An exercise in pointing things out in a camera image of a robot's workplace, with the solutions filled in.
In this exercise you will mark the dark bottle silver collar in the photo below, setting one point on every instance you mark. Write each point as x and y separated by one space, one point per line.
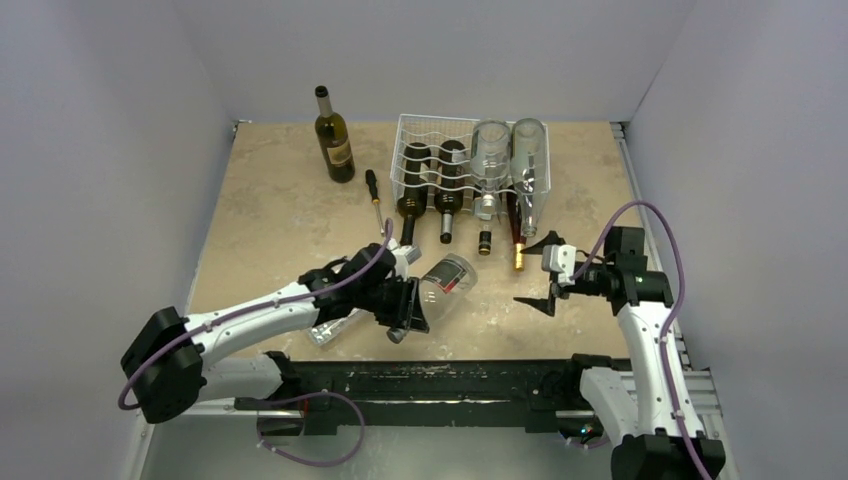
448 198

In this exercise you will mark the small dark bottle gold cap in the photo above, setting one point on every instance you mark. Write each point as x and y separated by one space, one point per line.
484 241

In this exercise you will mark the dark labelled wine bottle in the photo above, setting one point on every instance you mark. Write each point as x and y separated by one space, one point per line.
332 134

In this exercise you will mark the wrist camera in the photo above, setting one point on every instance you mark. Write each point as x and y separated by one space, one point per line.
560 260
405 256

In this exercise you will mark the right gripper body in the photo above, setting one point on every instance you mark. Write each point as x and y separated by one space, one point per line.
554 276

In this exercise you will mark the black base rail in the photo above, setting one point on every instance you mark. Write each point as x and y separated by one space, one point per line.
526 394

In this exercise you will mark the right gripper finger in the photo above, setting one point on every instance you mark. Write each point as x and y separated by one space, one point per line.
551 239
546 305

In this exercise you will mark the clear bottle silver cap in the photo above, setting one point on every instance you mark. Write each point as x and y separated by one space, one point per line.
444 285

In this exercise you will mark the red bottle gold foil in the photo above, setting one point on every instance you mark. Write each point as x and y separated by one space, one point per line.
515 222

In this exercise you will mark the black handled screwdriver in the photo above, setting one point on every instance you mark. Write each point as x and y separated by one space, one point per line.
372 185

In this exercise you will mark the white wire wine rack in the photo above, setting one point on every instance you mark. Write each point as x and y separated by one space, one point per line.
433 131

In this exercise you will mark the clear plastic parts box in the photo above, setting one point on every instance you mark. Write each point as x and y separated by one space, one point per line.
325 333

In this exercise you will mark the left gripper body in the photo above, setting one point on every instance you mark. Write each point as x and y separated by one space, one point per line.
390 297

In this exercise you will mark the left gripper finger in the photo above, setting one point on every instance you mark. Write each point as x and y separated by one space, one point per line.
409 295
407 320

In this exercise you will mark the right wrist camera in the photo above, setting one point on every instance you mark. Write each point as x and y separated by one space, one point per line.
560 260

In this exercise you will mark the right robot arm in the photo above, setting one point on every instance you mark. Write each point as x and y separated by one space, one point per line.
654 431

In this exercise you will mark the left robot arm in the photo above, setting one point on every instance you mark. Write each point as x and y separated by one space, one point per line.
177 361

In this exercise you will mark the tall clear bottle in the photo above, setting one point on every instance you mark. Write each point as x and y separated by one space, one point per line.
529 171

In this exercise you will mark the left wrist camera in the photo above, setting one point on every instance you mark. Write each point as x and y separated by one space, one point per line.
405 256

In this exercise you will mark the dark green lower bottle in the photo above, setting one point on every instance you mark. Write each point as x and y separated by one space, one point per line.
412 204

